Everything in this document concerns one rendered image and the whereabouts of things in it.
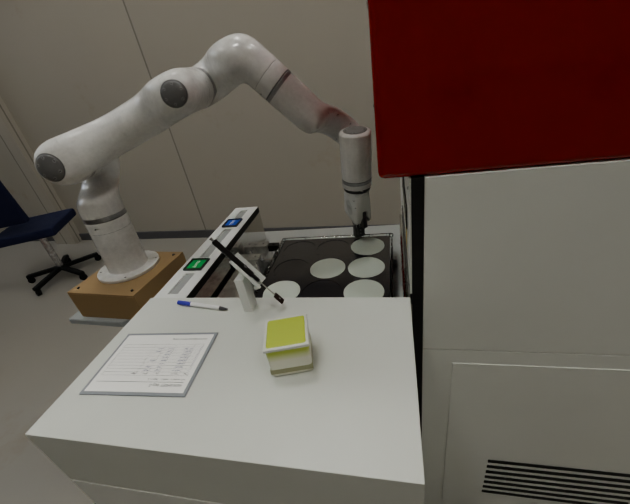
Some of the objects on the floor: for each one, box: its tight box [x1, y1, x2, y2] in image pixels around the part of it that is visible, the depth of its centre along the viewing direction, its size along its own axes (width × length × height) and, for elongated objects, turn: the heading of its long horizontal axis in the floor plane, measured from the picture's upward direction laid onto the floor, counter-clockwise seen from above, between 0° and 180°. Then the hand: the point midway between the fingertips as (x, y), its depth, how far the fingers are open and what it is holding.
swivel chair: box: [0, 162, 101, 296], centre depth 287 cm, size 66×63×113 cm
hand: (358, 230), depth 105 cm, fingers closed
